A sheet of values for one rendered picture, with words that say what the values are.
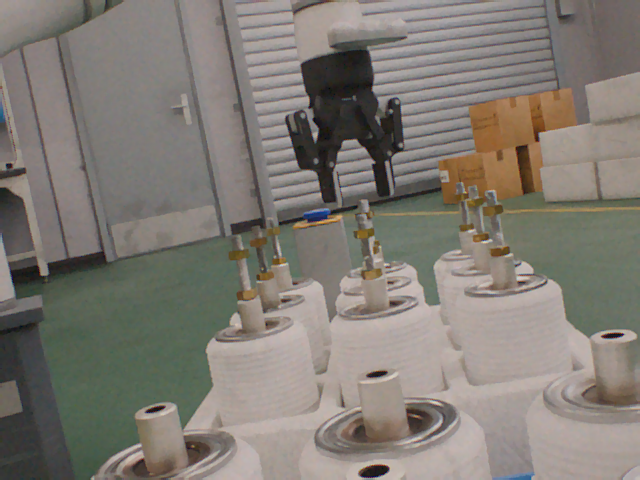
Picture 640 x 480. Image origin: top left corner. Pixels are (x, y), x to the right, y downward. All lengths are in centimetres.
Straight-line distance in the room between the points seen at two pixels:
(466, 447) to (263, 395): 33
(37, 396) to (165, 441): 50
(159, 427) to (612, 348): 23
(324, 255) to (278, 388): 42
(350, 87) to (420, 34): 602
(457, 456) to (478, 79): 671
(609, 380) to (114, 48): 574
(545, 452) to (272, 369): 34
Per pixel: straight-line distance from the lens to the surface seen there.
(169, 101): 600
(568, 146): 386
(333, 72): 76
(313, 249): 106
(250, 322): 69
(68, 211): 585
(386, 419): 38
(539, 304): 66
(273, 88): 618
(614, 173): 362
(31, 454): 89
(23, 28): 93
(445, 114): 679
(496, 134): 470
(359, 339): 65
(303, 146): 75
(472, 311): 67
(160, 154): 593
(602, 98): 362
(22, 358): 87
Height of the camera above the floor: 39
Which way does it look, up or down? 6 degrees down
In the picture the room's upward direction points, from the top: 11 degrees counter-clockwise
